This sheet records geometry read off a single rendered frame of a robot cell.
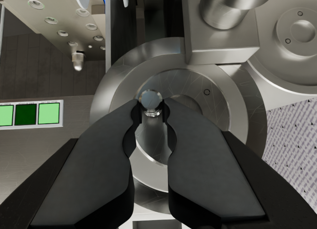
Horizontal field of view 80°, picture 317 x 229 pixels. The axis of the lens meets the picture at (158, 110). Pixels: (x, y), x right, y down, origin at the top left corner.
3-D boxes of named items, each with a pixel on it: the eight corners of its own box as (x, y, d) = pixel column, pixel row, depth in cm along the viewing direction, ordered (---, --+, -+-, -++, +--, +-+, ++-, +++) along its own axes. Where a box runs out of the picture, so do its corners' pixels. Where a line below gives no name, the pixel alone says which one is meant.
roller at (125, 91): (240, 49, 16) (257, 190, 15) (192, 104, 42) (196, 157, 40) (107, 56, 16) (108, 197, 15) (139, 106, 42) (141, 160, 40)
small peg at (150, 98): (157, 115, 11) (135, 107, 11) (158, 120, 14) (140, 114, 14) (165, 92, 11) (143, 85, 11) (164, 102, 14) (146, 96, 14)
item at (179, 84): (216, 185, 13) (113, 150, 13) (209, 179, 15) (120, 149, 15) (243, 83, 14) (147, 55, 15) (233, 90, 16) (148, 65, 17)
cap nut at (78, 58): (83, 52, 50) (82, 68, 49) (88, 57, 53) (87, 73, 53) (69, 52, 50) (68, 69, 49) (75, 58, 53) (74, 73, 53)
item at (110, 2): (109, -89, 21) (111, 75, 18) (136, 32, 44) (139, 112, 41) (104, -89, 21) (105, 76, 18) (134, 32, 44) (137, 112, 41)
